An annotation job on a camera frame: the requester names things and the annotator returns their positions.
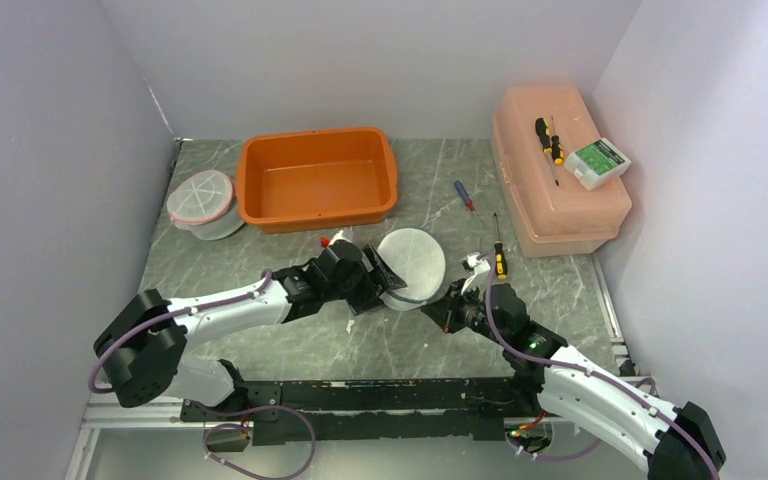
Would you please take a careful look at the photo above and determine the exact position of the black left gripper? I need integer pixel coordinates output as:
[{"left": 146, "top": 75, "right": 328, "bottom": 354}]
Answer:
[{"left": 324, "top": 244, "right": 406, "bottom": 315}]

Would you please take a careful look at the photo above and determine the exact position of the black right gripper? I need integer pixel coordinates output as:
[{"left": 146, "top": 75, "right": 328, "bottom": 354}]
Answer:
[{"left": 421, "top": 278, "right": 509, "bottom": 347}]

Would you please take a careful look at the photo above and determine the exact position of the white mesh blue-zip laundry bag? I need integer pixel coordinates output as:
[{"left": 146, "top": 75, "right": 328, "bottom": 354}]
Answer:
[{"left": 377, "top": 228, "right": 446, "bottom": 311}]

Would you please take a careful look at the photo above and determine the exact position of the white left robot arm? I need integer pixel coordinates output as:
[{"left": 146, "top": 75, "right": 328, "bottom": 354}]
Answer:
[{"left": 87, "top": 239, "right": 406, "bottom": 420}]

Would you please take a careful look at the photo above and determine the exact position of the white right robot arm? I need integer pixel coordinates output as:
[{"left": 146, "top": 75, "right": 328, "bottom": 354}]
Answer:
[{"left": 420, "top": 282, "right": 726, "bottom": 479}]

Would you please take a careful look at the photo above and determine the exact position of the white mesh pink-zip laundry bag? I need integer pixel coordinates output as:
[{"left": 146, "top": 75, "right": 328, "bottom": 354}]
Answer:
[{"left": 166, "top": 170, "right": 244, "bottom": 241}]

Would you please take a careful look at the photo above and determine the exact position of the black yellow screwdriver on table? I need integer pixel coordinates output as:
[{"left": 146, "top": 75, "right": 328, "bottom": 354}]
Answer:
[{"left": 493, "top": 212, "right": 509, "bottom": 280}]

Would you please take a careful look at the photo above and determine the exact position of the blue red screwdriver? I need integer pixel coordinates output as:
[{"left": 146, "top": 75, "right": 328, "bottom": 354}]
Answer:
[{"left": 453, "top": 180, "right": 476, "bottom": 213}]

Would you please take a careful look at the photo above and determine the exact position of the orange plastic tub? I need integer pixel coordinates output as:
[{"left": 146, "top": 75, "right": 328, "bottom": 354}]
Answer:
[{"left": 235, "top": 126, "right": 398, "bottom": 234}]

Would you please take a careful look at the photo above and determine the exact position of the translucent pink storage box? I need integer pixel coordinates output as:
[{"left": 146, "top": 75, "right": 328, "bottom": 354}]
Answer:
[{"left": 491, "top": 85, "right": 632, "bottom": 258}]

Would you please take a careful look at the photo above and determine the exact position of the thin black yellow screwdriver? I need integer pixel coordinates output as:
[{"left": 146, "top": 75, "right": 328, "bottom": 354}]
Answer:
[{"left": 549, "top": 117, "right": 564, "bottom": 166}]

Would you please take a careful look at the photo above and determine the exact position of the large black yellow screwdriver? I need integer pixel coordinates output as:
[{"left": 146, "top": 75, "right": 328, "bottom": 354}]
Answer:
[{"left": 534, "top": 117, "right": 552, "bottom": 155}]

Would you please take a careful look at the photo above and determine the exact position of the white green small box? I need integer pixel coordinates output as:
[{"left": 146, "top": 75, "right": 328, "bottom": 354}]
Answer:
[{"left": 563, "top": 137, "right": 631, "bottom": 191}]

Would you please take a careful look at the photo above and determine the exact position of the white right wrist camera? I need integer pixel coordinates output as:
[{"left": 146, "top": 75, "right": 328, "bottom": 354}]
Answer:
[{"left": 461, "top": 252, "right": 491, "bottom": 295}]

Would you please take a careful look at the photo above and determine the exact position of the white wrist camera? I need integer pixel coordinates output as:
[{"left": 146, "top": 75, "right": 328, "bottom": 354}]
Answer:
[
  {"left": 461, "top": 252, "right": 491, "bottom": 295},
  {"left": 320, "top": 228, "right": 353, "bottom": 249}
]

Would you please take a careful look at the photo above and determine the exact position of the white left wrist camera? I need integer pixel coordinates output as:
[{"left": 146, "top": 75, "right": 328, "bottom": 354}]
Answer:
[{"left": 320, "top": 228, "right": 353, "bottom": 249}]

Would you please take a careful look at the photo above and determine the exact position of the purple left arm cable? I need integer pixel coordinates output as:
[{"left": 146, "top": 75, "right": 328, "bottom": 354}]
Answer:
[{"left": 87, "top": 268, "right": 274, "bottom": 395}]

